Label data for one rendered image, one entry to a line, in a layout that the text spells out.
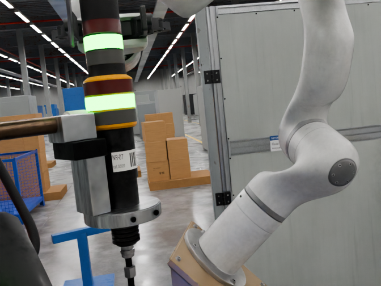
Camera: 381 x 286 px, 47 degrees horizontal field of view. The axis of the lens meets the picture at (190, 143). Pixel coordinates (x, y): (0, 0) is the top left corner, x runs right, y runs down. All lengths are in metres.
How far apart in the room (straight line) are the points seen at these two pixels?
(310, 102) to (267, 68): 1.32
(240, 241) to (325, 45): 0.47
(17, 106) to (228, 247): 10.13
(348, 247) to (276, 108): 0.86
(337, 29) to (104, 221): 0.67
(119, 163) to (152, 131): 7.52
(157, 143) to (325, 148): 7.05
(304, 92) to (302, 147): 0.12
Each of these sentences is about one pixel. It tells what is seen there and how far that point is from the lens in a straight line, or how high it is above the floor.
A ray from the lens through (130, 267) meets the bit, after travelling 0.42.
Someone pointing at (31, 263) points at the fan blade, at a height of 1.39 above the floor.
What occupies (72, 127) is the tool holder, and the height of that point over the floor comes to 1.53.
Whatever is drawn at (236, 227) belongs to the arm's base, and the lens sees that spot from 1.02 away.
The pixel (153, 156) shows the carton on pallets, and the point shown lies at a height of 0.61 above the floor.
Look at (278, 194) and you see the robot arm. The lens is 1.00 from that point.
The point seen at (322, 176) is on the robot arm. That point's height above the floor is 1.36.
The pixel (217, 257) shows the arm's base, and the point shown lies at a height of 1.17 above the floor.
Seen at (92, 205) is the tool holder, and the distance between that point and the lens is 0.37.
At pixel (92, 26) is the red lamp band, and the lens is 0.39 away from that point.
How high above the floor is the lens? 1.54
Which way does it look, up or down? 6 degrees down
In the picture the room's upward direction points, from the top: 6 degrees counter-clockwise
